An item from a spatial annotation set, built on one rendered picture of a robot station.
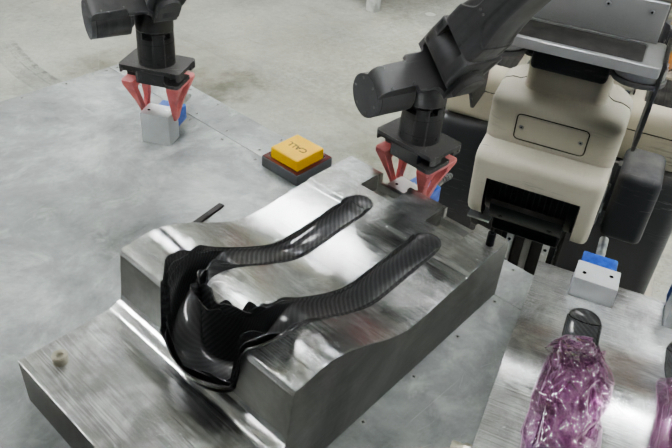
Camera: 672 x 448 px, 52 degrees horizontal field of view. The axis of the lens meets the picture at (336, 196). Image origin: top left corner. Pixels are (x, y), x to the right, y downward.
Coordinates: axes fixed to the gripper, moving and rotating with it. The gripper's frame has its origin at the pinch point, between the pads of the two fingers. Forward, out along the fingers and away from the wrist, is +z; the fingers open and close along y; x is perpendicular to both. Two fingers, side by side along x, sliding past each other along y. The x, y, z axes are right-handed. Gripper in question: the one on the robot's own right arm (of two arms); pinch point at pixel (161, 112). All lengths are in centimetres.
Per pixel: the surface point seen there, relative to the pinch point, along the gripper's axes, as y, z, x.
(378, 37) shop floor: -2, 86, 247
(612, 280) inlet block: 69, -5, -24
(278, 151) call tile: 21.3, 0.6, -3.5
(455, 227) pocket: 50, -3, -19
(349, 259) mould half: 38.6, -4.6, -30.5
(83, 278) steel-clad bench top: 5.8, 4.3, -35.1
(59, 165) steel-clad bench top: -10.9, 4.7, -13.5
